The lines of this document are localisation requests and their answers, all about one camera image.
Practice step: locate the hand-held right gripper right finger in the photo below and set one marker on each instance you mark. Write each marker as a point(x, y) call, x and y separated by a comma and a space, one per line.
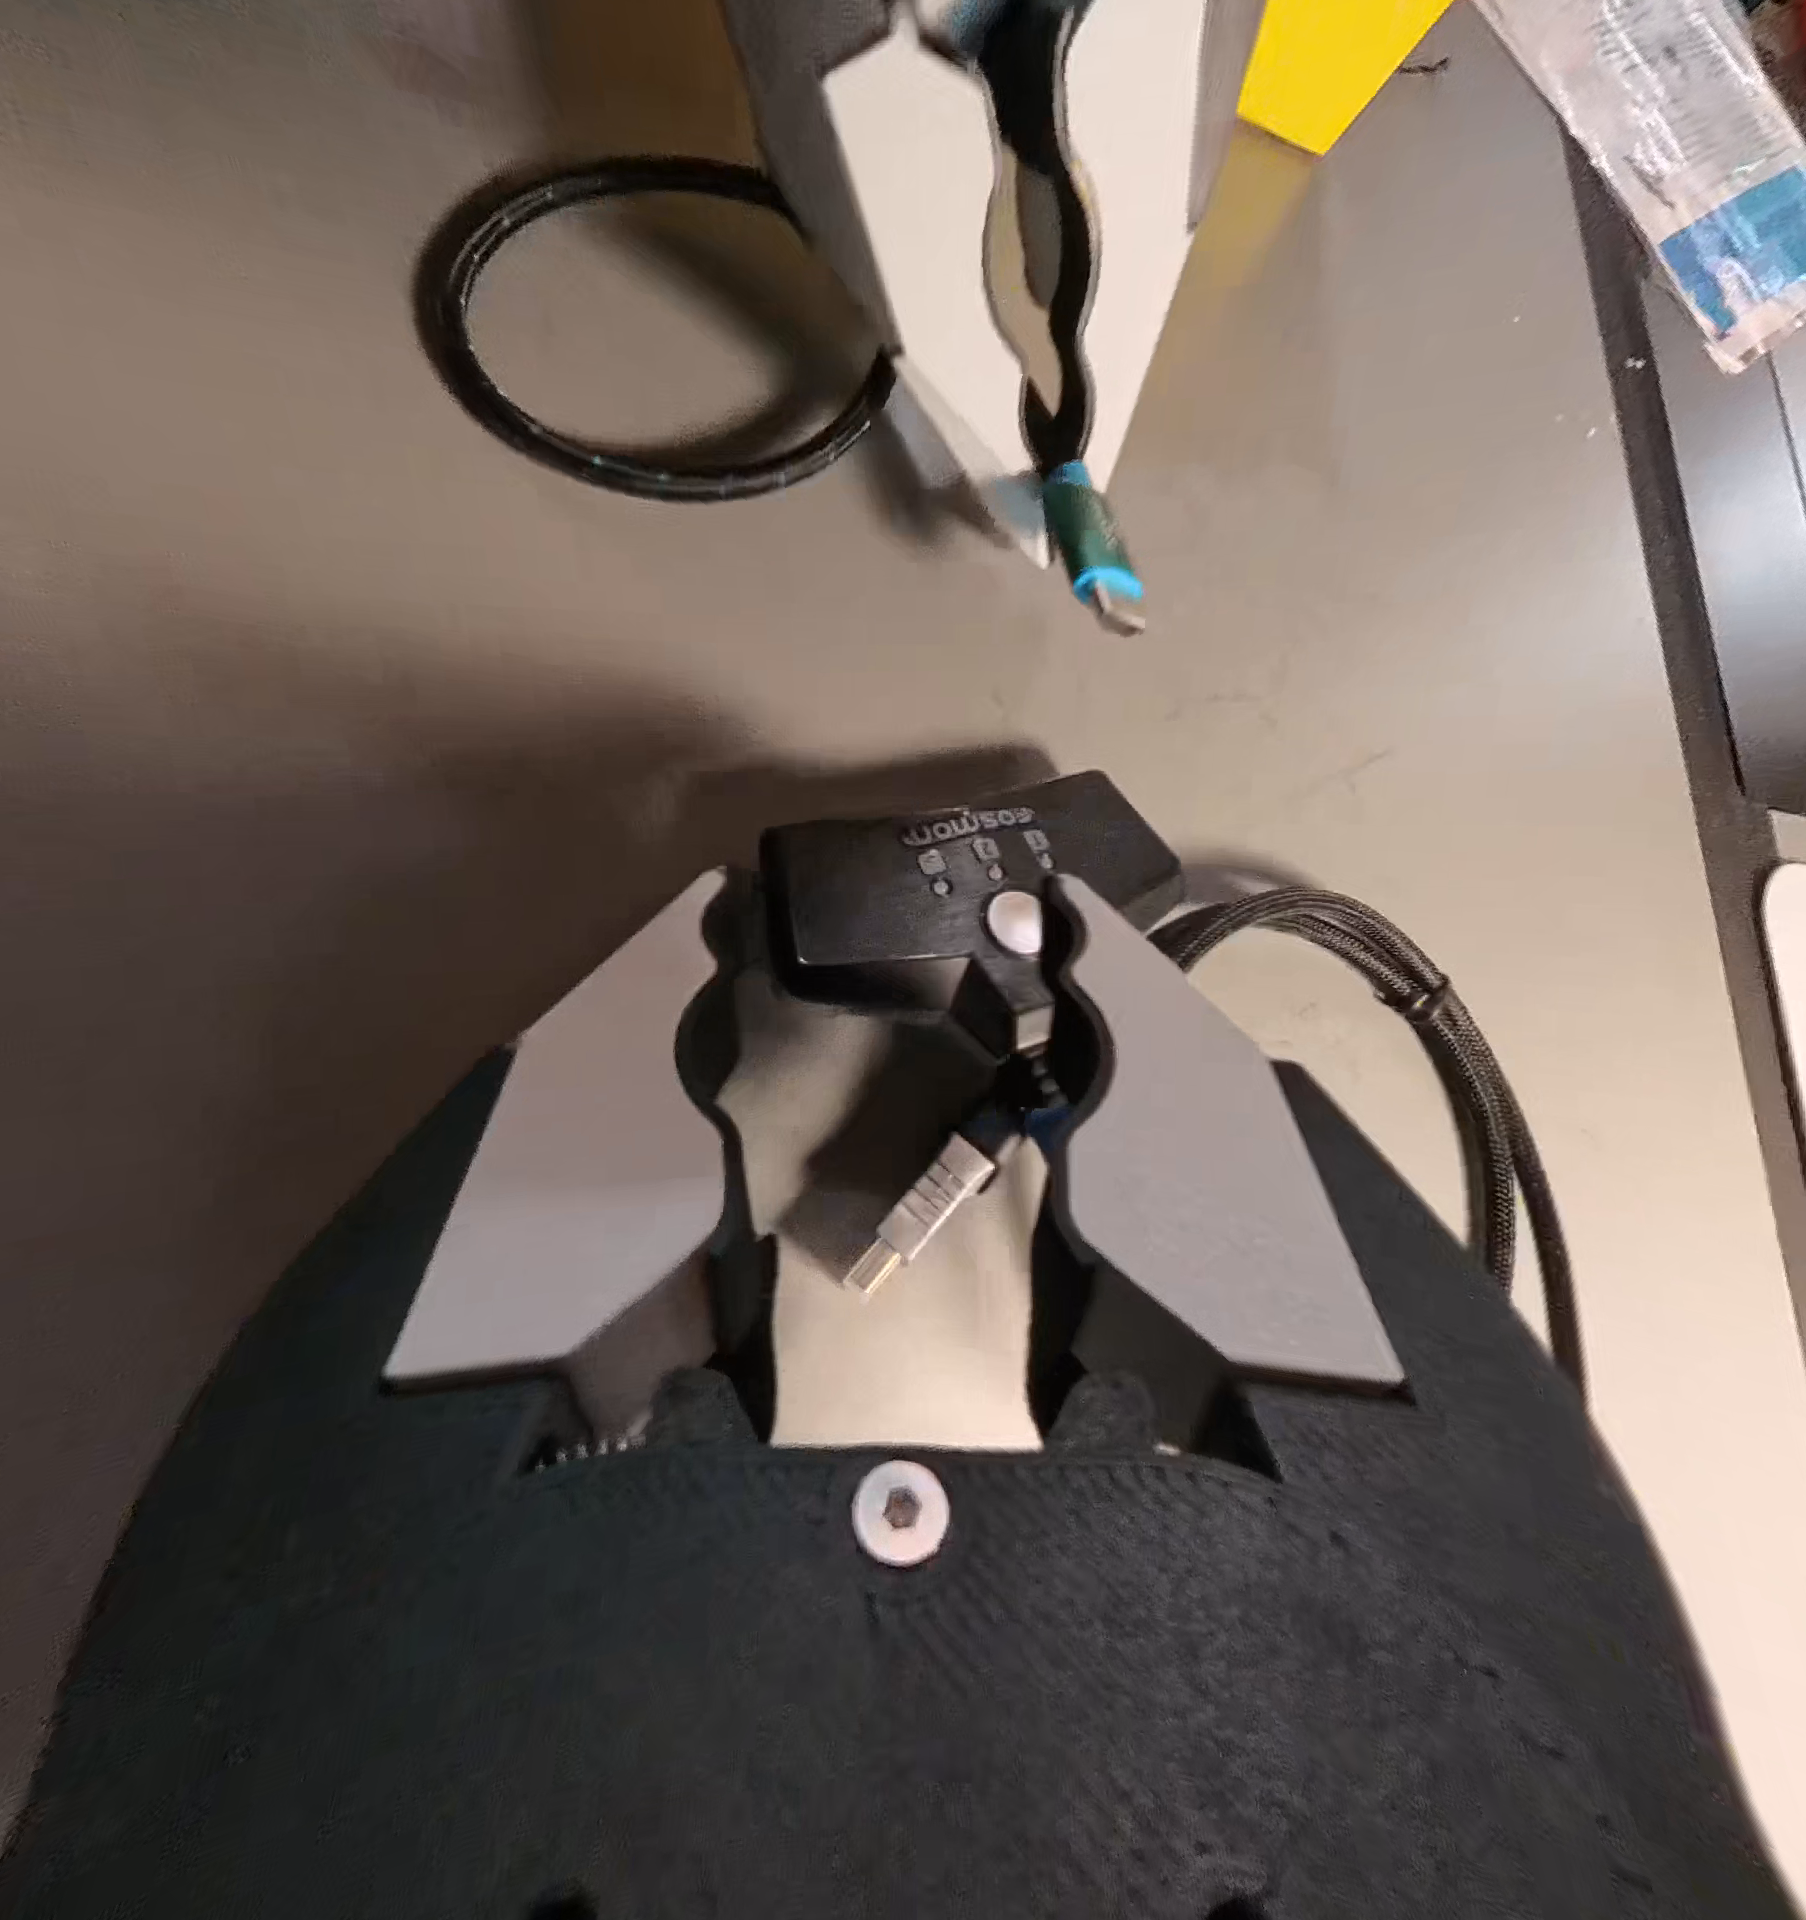
point(1231, 1199)

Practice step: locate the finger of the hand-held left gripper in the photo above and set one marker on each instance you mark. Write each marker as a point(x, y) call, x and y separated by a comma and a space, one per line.
point(1143, 300)
point(920, 226)

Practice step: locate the black hdmi switch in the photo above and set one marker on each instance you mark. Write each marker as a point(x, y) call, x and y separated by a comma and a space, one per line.
point(874, 903)

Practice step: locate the yellow plastic bin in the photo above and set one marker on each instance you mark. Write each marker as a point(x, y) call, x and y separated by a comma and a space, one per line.
point(1325, 60)

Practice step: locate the clear plastic bag blue label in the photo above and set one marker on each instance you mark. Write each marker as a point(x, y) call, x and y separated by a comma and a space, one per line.
point(1696, 166)

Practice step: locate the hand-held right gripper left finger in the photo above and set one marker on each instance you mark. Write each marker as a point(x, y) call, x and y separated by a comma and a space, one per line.
point(558, 1199)

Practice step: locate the dark grey desk panel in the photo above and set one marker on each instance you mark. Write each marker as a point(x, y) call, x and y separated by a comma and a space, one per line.
point(1790, 602)

